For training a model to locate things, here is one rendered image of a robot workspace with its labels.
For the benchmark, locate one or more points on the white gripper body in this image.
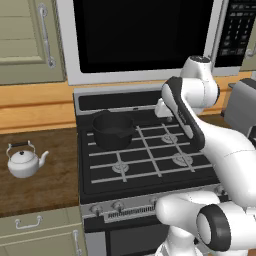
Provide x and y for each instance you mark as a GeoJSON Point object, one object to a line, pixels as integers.
{"type": "Point", "coordinates": [162, 109]}

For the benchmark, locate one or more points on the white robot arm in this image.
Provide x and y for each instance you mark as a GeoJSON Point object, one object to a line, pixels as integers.
{"type": "Point", "coordinates": [233, 160]}

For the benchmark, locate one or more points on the black gas stove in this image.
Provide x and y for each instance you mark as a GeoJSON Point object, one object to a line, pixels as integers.
{"type": "Point", "coordinates": [140, 160]}

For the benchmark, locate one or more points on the silver stove knob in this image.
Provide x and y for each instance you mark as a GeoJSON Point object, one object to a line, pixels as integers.
{"type": "Point", "coordinates": [219, 190]}
{"type": "Point", "coordinates": [96, 209]}
{"type": "Point", "coordinates": [117, 205]}
{"type": "Point", "coordinates": [153, 201]}

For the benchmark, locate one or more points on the black saucepan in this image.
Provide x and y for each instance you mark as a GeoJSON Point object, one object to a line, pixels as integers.
{"type": "Point", "coordinates": [111, 131]}

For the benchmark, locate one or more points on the white microwave oven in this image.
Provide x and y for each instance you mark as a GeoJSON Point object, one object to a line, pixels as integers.
{"type": "Point", "coordinates": [143, 36]}

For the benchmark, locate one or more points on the silver toaster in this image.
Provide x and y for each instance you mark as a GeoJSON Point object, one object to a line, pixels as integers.
{"type": "Point", "coordinates": [241, 106]}

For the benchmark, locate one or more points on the black oven door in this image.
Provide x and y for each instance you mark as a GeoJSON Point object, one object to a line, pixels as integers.
{"type": "Point", "coordinates": [133, 238]}

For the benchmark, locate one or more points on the beige drawer front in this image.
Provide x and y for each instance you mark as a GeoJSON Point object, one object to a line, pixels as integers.
{"type": "Point", "coordinates": [50, 221]}

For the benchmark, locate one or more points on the beige base cupboard door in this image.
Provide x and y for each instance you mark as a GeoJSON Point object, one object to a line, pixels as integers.
{"type": "Point", "coordinates": [36, 245]}

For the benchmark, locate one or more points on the beige wall cupboard door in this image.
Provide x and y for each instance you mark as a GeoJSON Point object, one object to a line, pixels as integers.
{"type": "Point", "coordinates": [20, 40]}
{"type": "Point", "coordinates": [249, 63]}

